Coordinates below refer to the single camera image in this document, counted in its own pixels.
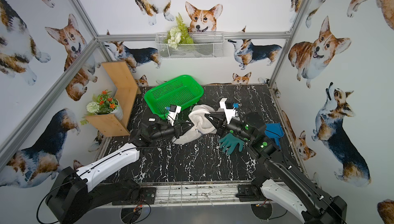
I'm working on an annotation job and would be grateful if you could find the green rubber glove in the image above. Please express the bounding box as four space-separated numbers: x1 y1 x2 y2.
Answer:
219 133 244 155

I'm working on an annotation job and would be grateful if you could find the green plastic basket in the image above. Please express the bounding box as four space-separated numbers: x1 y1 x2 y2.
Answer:
144 75 204 119

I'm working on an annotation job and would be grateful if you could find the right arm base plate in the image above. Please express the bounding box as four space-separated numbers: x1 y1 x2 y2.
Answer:
236 185 266 202

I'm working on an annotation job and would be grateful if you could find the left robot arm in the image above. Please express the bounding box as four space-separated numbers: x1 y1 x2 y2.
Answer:
43 115 194 224

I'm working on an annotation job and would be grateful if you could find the potted flower plant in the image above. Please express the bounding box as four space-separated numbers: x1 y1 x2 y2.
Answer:
85 90 124 120

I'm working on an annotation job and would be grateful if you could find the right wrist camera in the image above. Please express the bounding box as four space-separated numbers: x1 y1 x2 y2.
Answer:
219 98 239 124

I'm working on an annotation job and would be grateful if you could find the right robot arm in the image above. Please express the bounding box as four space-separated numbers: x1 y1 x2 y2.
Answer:
205 112 347 224

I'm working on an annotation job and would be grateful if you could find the wooden shelf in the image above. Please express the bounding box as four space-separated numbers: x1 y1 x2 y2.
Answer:
84 61 141 137

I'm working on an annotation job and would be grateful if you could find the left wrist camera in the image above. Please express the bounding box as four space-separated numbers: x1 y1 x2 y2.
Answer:
166 105 182 126

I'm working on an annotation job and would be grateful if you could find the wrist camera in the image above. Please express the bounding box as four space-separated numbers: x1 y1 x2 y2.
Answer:
166 105 182 126
219 98 239 124

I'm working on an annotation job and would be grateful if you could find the white flower fern bouquet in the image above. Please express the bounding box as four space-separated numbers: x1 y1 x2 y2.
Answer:
163 13 195 51

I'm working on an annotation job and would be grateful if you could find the white wire wall basket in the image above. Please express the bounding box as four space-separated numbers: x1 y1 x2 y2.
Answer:
155 33 225 59

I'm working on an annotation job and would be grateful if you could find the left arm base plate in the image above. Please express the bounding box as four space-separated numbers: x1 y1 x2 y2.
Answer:
112 187 157 206

